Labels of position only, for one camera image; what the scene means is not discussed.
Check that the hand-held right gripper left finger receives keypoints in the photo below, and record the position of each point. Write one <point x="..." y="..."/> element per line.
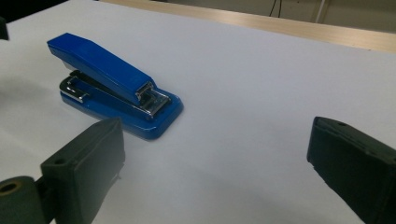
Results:
<point x="84" y="168"/>

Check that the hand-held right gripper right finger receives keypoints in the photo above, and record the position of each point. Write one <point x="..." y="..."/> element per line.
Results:
<point x="355" y="168"/>

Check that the blue stapler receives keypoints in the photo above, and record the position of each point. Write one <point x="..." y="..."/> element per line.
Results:
<point x="106" y="68"/>

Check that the white table cover board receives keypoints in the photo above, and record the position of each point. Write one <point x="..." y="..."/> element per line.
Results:
<point x="249" y="93"/>

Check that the light wooden table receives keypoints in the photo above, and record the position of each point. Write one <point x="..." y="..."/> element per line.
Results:
<point x="311" y="31"/>

